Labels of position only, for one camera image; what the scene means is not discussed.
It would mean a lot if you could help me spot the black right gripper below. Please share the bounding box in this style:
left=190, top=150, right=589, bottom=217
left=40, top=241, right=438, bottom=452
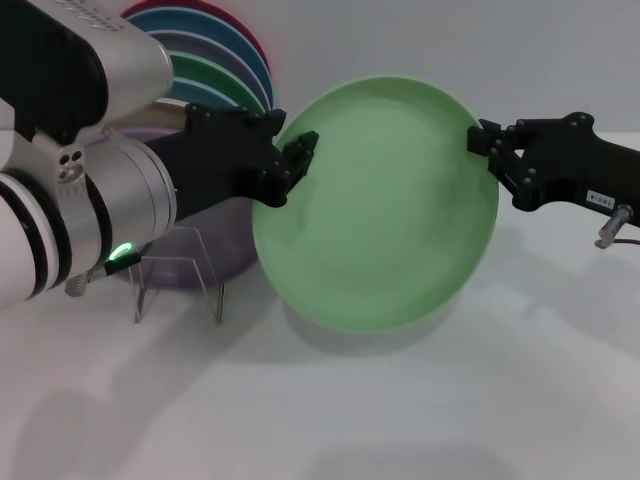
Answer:
left=466, top=112, right=640, bottom=212

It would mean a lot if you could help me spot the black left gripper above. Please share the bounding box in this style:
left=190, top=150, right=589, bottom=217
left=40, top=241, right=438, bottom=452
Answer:
left=142, top=102, right=321, bottom=222

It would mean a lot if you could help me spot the light green plate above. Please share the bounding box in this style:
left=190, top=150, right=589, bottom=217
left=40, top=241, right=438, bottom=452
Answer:
left=250, top=74, right=500, bottom=335

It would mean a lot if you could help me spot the purple plate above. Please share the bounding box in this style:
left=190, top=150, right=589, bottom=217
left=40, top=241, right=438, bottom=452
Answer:
left=82, top=127, right=262, bottom=291

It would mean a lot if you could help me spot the light blue plate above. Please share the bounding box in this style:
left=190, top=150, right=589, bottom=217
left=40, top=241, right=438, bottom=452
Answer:
left=171, top=76, right=242, bottom=109

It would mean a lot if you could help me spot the dark green plate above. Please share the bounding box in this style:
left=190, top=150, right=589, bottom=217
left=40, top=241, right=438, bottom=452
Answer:
left=167, top=49, right=266, bottom=114

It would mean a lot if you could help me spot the grey plate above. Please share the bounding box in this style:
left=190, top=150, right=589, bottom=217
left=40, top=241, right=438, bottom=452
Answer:
left=147, top=29, right=270, bottom=112

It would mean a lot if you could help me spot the red plate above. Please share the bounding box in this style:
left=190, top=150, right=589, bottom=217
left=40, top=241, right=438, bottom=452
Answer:
left=121, top=0, right=275, bottom=112

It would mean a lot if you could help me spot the teal blue plate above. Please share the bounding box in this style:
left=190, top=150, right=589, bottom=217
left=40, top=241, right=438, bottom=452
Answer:
left=127, top=8, right=275, bottom=112

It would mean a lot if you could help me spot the clear acrylic plate rack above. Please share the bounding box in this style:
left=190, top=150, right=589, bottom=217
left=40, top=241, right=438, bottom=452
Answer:
left=130, top=226, right=227, bottom=326

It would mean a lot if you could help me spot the black plug with silver tip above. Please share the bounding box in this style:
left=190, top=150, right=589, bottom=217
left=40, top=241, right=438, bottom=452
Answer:
left=64, top=253, right=142, bottom=300

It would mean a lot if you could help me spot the silver connector plug with cable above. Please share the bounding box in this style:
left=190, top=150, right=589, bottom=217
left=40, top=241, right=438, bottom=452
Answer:
left=593, top=203, right=640, bottom=250

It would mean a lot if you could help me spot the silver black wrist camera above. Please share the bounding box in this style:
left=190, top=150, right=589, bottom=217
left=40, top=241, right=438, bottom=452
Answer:
left=0, top=0, right=175, bottom=147

